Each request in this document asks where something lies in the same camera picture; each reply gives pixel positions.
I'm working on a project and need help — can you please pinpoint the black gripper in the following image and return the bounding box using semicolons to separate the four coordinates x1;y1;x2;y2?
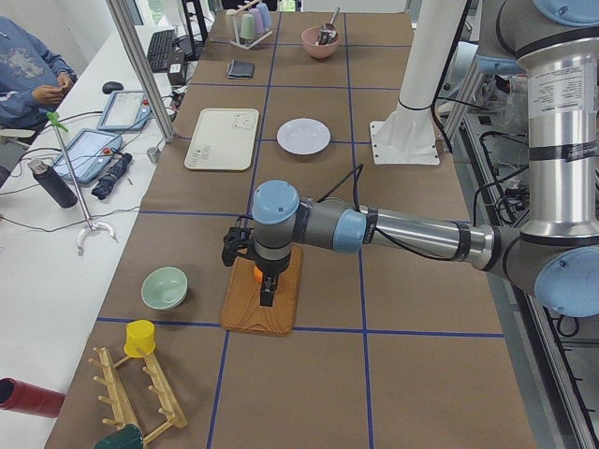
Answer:
255;256;288;307

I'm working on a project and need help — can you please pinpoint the orange fruit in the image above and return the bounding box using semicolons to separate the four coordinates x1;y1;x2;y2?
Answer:
253;266;263;282

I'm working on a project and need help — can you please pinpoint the wooden tray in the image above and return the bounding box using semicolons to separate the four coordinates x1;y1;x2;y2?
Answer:
220;245;303;336

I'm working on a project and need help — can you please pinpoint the cream bear tray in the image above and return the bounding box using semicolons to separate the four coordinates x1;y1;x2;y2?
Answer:
183;108;259;171

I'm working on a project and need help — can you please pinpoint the green bowl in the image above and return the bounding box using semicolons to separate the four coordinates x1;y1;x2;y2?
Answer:
140;267;188;311

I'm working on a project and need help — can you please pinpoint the yellow cup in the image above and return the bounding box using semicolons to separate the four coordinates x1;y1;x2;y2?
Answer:
124;320;156;358

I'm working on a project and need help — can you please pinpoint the white plate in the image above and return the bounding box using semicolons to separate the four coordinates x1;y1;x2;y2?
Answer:
277;118;330;155

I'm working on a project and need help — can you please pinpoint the folded dark umbrella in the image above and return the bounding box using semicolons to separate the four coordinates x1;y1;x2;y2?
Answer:
92;152;133;200

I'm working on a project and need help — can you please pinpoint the wooden cup rack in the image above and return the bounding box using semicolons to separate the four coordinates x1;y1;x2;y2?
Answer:
88;346;188;448

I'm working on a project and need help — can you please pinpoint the dark green cup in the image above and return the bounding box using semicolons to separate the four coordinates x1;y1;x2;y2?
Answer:
94;424;144;449

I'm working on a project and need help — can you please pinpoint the grey folded cloth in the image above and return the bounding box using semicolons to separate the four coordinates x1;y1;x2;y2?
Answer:
226;60;255;79

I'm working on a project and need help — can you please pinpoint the near teach pendant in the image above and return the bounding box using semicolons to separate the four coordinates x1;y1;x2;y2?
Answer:
59;128;123;185

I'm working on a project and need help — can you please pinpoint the teach pendant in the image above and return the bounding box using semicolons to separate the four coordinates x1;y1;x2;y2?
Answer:
59;128;123;185
96;91;152;132

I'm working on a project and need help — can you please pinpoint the far teach pendant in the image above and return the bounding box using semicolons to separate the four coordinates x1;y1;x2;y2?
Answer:
96;91;152;132

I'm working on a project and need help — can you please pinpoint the black box device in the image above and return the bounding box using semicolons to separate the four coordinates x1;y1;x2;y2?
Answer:
168;63;187;86

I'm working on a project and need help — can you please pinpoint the black water bottle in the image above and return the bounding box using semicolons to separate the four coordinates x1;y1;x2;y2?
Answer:
28;159;78;209

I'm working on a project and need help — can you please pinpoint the pink bowl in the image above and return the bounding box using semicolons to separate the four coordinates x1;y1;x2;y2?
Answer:
301;26;340;60

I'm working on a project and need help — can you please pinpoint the black computer mouse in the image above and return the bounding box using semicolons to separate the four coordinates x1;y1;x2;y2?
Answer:
102;81;124;94

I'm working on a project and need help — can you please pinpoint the metal scoop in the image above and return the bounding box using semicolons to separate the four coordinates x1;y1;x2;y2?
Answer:
316;7;340;46

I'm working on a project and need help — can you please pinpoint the purple pastel cup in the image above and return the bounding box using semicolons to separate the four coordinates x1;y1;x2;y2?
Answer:
248;7;265;35

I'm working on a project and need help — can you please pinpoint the green pastel cup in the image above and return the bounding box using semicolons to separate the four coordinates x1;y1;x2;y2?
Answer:
240;13;256;41

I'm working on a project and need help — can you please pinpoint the black keyboard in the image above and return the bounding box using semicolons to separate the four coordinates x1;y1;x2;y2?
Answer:
146;28;176;73

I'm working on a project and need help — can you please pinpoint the blue pastel cup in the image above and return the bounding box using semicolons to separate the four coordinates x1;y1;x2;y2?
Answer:
256;3;272;29

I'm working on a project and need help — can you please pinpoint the metal stand with green clip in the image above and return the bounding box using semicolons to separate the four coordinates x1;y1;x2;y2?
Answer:
47;112;118;257

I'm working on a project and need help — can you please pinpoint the red cylinder bottle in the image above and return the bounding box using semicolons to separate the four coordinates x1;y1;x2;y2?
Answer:
1;378;66;418

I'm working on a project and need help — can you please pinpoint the seated person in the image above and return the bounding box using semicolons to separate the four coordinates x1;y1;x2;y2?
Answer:
1;17;77;129

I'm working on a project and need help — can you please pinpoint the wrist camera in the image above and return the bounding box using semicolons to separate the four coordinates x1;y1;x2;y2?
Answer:
221;226;256;267

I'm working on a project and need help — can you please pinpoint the white wire cup rack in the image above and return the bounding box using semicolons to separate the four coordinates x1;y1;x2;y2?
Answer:
226;1;273;50

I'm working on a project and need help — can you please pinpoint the aluminium frame post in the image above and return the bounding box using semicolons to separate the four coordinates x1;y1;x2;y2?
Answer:
106;0;175;143

